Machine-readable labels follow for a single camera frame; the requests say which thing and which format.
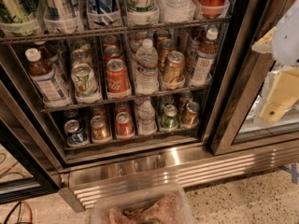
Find white green can middle front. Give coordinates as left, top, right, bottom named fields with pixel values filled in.
left=71, top=63, right=101, bottom=104

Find brown can bottom right front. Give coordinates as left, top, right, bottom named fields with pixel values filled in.
left=182, top=102, right=200, bottom=125

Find green can top left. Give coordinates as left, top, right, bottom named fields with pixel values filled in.
left=0, top=0, right=42, bottom=36

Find blue white can top shelf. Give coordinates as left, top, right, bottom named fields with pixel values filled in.
left=87, top=0, right=121, bottom=29

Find red cola can middle front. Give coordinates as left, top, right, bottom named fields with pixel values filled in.
left=106, top=59, right=130, bottom=94

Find glass fridge door right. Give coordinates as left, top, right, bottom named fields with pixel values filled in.
left=210, top=0, right=299, bottom=155

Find brown can bottom right rear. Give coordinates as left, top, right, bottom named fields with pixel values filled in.
left=178, top=91, right=193, bottom=113

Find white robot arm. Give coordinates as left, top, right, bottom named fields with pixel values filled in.
left=251, top=0, right=299, bottom=123

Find red orange cables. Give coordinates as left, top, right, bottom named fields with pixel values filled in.
left=2, top=200, right=34, bottom=224

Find white green can top shelf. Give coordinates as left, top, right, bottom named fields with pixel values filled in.
left=127, top=0, right=158, bottom=25

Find green soda can behind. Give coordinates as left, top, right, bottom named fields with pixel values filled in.
left=159, top=94, right=174, bottom=114

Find green soda can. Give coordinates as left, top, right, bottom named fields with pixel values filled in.
left=159, top=94, right=174, bottom=114
left=161, top=105, right=178, bottom=130

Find red can bottom front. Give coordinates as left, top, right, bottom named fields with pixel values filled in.
left=116, top=112, right=135, bottom=138

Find gold can middle front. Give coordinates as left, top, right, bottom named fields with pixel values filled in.
left=163, top=50, right=185, bottom=90

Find gold can bottom front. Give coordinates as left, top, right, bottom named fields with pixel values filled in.
left=91, top=116, right=111, bottom=143

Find green soda can front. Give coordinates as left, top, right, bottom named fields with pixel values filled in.
left=161, top=105, right=178, bottom=130

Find steel fridge base grille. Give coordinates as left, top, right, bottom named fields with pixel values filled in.
left=59, top=140, right=299, bottom=212

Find tea bottle middle left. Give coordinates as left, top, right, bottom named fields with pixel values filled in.
left=25, top=48, right=71, bottom=107

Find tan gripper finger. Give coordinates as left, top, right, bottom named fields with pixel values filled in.
left=260, top=66, right=299, bottom=123
left=251, top=27, right=277, bottom=53

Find gold can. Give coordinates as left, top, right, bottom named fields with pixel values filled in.
left=158, top=39, right=176, bottom=72
left=91, top=116, right=111, bottom=143
left=163, top=50, right=185, bottom=90
left=91, top=105, right=107, bottom=118

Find brown can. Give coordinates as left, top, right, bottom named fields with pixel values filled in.
left=182, top=102, right=200, bottom=125
left=178, top=91, right=193, bottom=113

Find clear plastic food container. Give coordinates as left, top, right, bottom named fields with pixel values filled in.
left=92, top=183, right=195, bottom=224

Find gold can bottom rear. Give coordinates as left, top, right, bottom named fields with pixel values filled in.
left=91, top=105, right=107, bottom=118

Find tea bottle middle right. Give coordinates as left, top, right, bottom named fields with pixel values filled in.
left=190, top=27, right=218, bottom=87

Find tea bottle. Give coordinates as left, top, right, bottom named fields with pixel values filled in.
left=25, top=48, right=71, bottom=107
left=190, top=27, right=218, bottom=87

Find silver blue can top shelf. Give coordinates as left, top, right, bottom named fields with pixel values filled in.
left=43, top=0, right=83, bottom=34

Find blue can bottom front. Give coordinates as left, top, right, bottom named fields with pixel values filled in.
left=64, top=119, right=89, bottom=147

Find blue can bottom rear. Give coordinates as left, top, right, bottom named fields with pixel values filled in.
left=64, top=109, right=82, bottom=123

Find small water bottle bottom shelf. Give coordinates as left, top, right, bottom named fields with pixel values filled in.
left=138, top=101, right=156, bottom=135

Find water bottle top shelf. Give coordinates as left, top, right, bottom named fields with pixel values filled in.
left=156, top=0, right=195, bottom=23

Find water bottle middle shelf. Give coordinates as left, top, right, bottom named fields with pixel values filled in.
left=135, top=38, right=159, bottom=95

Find red can bottom rear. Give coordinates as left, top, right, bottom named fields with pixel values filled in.
left=115, top=101, right=131, bottom=115

